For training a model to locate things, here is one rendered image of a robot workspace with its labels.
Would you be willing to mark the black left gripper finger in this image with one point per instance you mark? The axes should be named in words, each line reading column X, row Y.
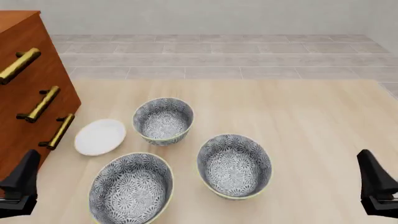
column 21, row 172

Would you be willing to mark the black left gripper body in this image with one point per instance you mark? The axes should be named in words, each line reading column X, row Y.
column 17, row 205

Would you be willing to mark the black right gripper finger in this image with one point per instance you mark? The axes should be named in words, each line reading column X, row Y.
column 374, row 172

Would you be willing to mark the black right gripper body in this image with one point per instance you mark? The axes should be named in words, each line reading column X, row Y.
column 381, row 205

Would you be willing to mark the black white patterned bowl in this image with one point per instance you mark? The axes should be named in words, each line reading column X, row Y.
column 234, row 166
column 130, row 190
column 163, row 121

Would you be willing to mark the brown wooden cabinet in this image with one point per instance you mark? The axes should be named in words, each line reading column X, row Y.
column 31, row 98

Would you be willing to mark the wooden cabinet drawer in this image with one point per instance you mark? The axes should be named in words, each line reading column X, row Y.
column 66, row 105
column 37, row 39
column 54, row 77

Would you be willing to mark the white round plate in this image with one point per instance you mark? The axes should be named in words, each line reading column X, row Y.
column 99, row 137

